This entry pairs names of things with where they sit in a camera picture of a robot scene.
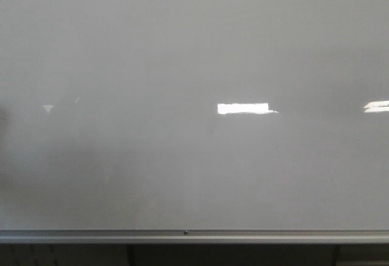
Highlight white glossy whiteboard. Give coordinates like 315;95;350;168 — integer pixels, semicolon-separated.
1;0;388;230

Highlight aluminium whiteboard tray rail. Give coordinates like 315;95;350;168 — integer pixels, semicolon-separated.
1;230;388;245

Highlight dark perforated panel below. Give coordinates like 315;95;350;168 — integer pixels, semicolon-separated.
1;244;388;265

